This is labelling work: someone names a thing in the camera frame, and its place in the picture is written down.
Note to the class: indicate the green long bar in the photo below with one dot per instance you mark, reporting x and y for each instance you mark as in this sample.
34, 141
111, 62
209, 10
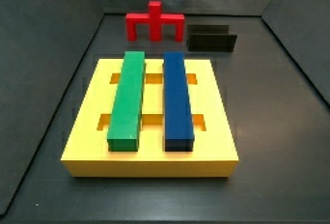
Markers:
124, 124

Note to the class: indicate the red three-legged block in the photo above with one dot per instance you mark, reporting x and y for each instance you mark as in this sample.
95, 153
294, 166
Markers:
155, 19

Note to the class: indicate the black angle fixture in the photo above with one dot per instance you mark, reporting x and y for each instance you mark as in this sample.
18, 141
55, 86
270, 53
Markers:
209, 38

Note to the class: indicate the blue long bar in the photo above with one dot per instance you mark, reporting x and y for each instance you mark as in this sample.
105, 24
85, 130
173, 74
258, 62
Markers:
179, 135

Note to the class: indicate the yellow slotted board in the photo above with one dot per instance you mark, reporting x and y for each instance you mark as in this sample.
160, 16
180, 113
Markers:
214, 156

